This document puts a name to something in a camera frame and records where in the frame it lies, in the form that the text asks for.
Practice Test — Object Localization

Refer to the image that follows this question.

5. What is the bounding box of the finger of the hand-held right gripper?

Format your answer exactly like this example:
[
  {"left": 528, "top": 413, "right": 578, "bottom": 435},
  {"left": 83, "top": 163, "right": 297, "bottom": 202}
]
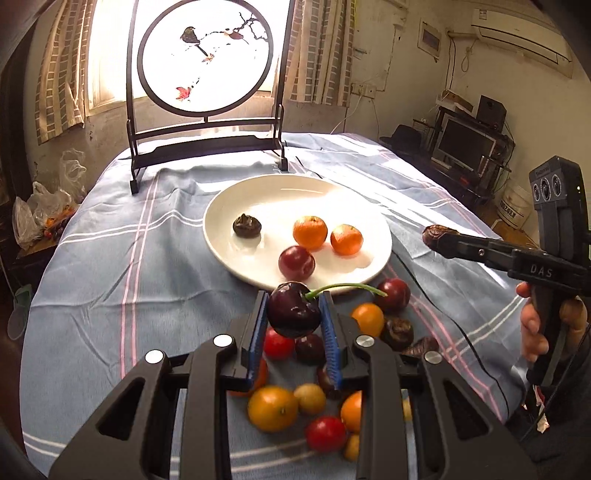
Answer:
[
  {"left": 438, "top": 231, "right": 540, "bottom": 254},
  {"left": 431, "top": 240, "right": 513, "bottom": 274}
]

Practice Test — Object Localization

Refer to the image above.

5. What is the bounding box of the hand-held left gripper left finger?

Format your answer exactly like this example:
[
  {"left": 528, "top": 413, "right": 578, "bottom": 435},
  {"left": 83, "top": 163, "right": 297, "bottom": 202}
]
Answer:
[{"left": 48, "top": 290, "right": 271, "bottom": 480}]

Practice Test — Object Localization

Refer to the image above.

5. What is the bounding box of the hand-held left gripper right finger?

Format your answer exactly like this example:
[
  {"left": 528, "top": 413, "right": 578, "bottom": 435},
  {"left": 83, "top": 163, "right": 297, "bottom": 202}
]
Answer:
[{"left": 318, "top": 291, "right": 539, "bottom": 480}]

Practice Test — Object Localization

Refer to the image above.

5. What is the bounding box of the red cherry tomato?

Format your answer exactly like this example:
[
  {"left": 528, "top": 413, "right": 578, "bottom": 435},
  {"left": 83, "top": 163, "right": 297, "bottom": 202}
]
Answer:
[
  {"left": 305, "top": 416, "right": 348, "bottom": 454},
  {"left": 262, "top": 329, "right": 296, "bottom": 361}
]

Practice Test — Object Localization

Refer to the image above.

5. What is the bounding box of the brown water chestnut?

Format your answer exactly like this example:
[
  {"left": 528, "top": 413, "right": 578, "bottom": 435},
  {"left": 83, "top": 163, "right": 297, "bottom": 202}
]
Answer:
[
  {"left": 232, "top": 213, "right": 263, "bottom": 238},
  {"left": 402, "top": 337, "right": 440, "bottom": 358},
  {"left": 385, "top": 318, "right": 415, "bottom": 350},
  {"left": 317, "top": 362, "right": 342, "bottom": 400},
  {"left": 421, "top": 224, "right": 458, "bottom": 247}
]

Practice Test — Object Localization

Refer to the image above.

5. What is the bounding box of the dark red cherry with stem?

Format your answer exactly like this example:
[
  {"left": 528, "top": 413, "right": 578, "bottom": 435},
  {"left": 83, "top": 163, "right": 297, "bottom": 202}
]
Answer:
[{"left": 267, "top": 281, "right": 389, "bottom": 339}]

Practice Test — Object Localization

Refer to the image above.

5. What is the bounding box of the dark red plum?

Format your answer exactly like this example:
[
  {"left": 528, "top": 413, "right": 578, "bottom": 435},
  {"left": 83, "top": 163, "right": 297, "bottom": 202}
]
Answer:
[
  {"left": 278, "top": 246, "right": 317, "bottom": 282},
  {"left": 375, "top": 278, "right": 411, "bottom": 315}
]

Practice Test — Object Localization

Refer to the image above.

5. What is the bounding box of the white oval plate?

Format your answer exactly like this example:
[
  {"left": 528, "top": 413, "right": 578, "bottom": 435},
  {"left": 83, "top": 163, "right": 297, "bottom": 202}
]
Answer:
[{"left": 203, "top": 174, "right": 393, "bottom": 296}]

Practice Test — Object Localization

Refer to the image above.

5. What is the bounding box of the person's right hand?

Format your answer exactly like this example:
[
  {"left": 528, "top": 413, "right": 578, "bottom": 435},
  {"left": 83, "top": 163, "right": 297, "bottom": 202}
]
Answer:
[{"left": 516, "top": 281, "right": 591, "bottom": 359}]

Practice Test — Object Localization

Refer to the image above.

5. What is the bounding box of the white plastic bucket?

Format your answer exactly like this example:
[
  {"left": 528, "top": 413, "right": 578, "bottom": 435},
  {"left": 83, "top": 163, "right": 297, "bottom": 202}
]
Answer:
[{"left": 496, "top": 185, "right": 534, "bottom": 229}]

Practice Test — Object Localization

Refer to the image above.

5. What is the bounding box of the black media rack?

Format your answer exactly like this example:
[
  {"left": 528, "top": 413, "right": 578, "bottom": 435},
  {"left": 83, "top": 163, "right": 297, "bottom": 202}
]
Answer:
[{"left": 427, "top": 106, "right": 515, "bottom": 206}]

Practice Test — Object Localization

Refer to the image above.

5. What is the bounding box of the orange mandarin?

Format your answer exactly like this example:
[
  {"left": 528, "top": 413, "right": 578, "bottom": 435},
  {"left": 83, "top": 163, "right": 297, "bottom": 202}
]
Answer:
[
  {"left": 293, "top": 215, "right": 328, "bottom": 251},
  {"left": 330, "top": 224, "right": 364, "bottom": 256}
]

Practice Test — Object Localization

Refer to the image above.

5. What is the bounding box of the computer monitor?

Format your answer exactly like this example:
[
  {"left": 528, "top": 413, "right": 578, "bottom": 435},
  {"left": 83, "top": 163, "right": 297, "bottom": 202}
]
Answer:
[{"left": 434, "top": 115, "right": 497, "bottom": 169}]

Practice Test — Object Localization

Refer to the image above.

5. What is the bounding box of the black speaker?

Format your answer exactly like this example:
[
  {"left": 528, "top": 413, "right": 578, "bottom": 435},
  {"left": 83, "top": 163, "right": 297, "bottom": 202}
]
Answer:
[{"left": 476, "top": 95, "right": 507, "bottom": 130}]

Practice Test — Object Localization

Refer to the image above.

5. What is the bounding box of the black hat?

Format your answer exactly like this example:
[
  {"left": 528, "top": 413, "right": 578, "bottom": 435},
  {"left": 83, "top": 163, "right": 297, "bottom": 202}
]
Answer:
[{"left": 379, "top": 124, "right": 423, "bottom": 149}]

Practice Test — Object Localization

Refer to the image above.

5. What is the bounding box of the blue striped tablecloth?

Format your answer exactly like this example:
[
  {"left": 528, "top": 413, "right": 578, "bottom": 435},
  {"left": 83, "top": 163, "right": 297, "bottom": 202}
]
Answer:
[{"left": 21, "top": 131, "right": 532, "bottom": 478}]

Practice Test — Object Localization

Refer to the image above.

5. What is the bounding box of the red floral cloth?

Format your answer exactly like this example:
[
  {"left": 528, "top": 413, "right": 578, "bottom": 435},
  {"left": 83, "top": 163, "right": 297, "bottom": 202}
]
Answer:
[{"left": 531, "top": 387, "right": 551, "bottom": 433}]

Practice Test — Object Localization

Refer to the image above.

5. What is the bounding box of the white air conditioner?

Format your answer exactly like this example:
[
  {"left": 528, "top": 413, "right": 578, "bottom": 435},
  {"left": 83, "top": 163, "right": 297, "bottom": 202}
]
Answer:
[{"left": 471, "top": 7, "right": 575, "bottom": 79}]

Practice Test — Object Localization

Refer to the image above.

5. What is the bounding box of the person's dark clothing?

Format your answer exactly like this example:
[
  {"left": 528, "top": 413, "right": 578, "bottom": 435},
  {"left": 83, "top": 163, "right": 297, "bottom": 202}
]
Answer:
[{"left": 503, "top": 360, "right": 591, "bottom": 480}]

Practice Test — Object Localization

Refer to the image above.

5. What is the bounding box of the dark wooden side table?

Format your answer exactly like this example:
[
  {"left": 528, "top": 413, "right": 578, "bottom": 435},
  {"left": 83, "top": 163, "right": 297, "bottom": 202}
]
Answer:
[{"left": 9, "top": 231, "right": 63, "bottom": 287}]

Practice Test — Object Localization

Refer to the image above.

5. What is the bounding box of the grey checked curtain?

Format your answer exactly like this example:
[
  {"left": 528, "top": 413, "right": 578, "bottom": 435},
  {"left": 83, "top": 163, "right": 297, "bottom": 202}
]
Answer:
[
  {"left": 286, "top": 0, "right": 356, "bottom": 109},
  {"left": 34, "top": 0, "right": 100, "bottom": 146}
]

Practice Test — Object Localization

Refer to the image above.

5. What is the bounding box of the clear plastic bag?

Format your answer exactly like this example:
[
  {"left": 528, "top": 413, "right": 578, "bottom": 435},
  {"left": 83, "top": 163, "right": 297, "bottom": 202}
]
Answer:
[{"left": 60, "top": 148, "right": 88, "bottom": 204}]

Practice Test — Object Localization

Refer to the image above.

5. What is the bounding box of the plastic bag with fruit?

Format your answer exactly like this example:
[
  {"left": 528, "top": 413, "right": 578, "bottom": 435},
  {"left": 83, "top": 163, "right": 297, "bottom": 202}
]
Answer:
[{"left": 13, "top": 182, "right": 77, "bottom": 245}]

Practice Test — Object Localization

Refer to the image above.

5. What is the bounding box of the bright window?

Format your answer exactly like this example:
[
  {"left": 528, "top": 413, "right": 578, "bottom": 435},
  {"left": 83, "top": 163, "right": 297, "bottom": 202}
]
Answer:
[{"left": 90, "top": 0, "right": 296, "bottom": 116}]

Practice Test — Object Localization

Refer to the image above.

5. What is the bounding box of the white wall panel box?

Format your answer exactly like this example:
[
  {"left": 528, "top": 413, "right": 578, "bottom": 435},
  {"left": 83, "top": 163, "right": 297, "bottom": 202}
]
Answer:
[{"left": 418, "top": 18, "right": 443, "bottom": 61}]

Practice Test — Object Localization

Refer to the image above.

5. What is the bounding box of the round bird screen black frame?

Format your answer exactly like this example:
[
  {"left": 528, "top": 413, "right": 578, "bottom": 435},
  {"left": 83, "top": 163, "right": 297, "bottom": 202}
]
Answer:
[{"left": 126, "top": 0, "right": 296, "bottom": 195}]

